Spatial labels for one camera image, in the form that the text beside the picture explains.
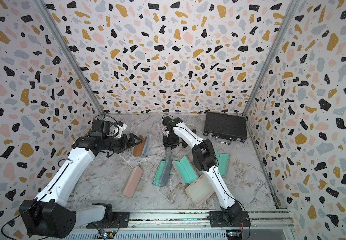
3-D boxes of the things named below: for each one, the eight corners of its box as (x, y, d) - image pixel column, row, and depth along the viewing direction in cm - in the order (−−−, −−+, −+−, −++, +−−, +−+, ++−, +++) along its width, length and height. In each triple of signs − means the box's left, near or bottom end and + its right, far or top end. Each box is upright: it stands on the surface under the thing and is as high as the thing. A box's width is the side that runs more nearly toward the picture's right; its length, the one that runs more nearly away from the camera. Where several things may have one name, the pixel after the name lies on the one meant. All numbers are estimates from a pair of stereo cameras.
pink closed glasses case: (126, 197, 83) (121, 193, 76) (137, 170, 93) (134, 164, 87) (133, 199, 82) (129, 194, 76) (143, 171, 93) (140, 165, 86)
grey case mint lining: (152, 184, 88) (150, 179, 81) (164, 160, 98) (163, 154, 92) (163, 188, 86) (162, 183, 80) (174, 164, 96) (174, 157, 90)
